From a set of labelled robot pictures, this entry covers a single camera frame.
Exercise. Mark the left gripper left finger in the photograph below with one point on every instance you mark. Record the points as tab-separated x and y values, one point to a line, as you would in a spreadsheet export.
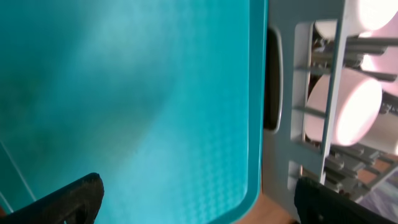
77	202

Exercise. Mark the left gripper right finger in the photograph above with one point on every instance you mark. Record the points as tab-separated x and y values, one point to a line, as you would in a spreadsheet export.
317	204

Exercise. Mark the pink bowl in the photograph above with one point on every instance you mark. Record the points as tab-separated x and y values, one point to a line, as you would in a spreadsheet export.
359	101

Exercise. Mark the white small bowl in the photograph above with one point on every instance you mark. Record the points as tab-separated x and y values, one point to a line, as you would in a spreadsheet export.
372	18

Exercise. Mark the white paper cup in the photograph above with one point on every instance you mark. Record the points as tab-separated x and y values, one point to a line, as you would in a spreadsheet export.
383	134

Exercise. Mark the white plate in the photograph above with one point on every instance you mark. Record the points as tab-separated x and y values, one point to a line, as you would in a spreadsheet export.
387	62

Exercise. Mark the grey dishwasher rack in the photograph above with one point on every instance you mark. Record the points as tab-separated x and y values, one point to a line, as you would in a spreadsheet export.
307	39

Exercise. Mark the teal plastic tray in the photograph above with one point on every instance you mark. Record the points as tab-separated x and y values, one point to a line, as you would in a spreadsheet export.
162	98

